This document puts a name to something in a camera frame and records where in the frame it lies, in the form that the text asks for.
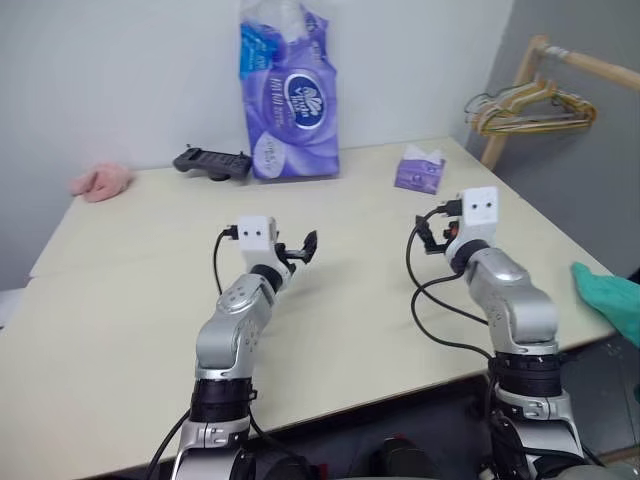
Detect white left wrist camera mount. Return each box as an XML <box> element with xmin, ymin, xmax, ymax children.
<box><xmin>238</xmin><ymin>215</ymin><xmax>292</xmax><ymax>281</ymax></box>

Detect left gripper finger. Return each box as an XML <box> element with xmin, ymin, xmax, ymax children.
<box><xmin>299</xmin><ymin>230</ymin><xmax>319</xmax><ymax>262</ymax></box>

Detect dark rounded shape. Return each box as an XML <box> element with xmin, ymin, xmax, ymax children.
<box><xmin>239</xmin><ymin>444</ymin><xmax>321</xmax><ymax>480</ymax></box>
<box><xmin>369</xmin><ymin>434</ymin><xmax>441</xmax><ymax>480</ymax></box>

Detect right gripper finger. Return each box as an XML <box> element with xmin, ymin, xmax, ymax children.
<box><xmin>422</xmin><ymin>222</ymin><xmax>448</xmax><ymax>255</ymax></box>

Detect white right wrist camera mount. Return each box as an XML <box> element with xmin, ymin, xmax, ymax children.
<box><xmin>452</xmin><ymin>186</ymin><xmax>500</xmax><ymax>251</ymax></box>

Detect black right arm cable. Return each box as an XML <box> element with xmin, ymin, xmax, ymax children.
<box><xmin>405</xmin><ymin>199</ymin><xmax>496</xmax><ymax>359</ymax></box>

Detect wooden clothes rack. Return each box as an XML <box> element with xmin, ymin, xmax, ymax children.
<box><xmin>479</xmin><ymin>34</ymin><xmax>640</xmax><ymax>171</ymax></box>

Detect green shorts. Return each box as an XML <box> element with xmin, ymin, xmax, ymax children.
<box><xmin>571</xmin><ymin>261</ymin><xmax>640</xmax><ymax>349</ymax></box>

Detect black handheld controller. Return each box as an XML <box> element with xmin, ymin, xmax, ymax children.
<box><xmin>172</xmin><ymin>144</ymin><xmax>252</xmax><ymax>182</ymax></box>

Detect pink fluffy cloth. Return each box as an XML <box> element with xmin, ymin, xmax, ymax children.
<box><xmin>68</xmin><ymin>160</ymin><xmax>134</xmax><ymax>204</ymax></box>

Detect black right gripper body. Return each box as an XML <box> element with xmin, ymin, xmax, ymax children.
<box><xmin>443</xmin><ymin>218</ymin><xmax>462</xmax><ymax>256</ymax></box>

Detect small purple tissue pack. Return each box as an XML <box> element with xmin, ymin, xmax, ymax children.
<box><xmin>393</xmin><ymin>143</ymin><xmax>447</xmax><ymax>195</ymax></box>

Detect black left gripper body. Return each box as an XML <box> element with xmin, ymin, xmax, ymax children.
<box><xmin>274</xmin><ymin>243</ymin><xmax>303</xmax><ymax>267</ymax></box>

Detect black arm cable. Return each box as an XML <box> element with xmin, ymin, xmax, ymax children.
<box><xmin>405</xmin><ymin>199</ymin><xmax>496</xmax><ymax>359</ymax></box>
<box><xmin>213</xmin><ymin>224</ymin><xmax>242</xmax><ymax>297</ymax></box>

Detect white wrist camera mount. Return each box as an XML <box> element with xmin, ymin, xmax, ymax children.
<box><xmin>452</xmin><ymin>186</ymin><xmax>500</xmax><ymax>251</ymax></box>
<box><xmin>238</xmin><ymin>215</ymin><xmax>292</xmax><ymax>281</ymax></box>

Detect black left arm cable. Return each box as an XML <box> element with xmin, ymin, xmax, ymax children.
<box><xmin>213</xmin><ymin>224</ymin><xmax>242</xmax><ymax>297</ymax></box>

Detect purple tissue multipack bag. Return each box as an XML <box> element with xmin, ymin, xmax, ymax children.
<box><xmin>234</xmin><ymin>0</ymin><xmax>342</xmax><ymax>182</ymax></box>

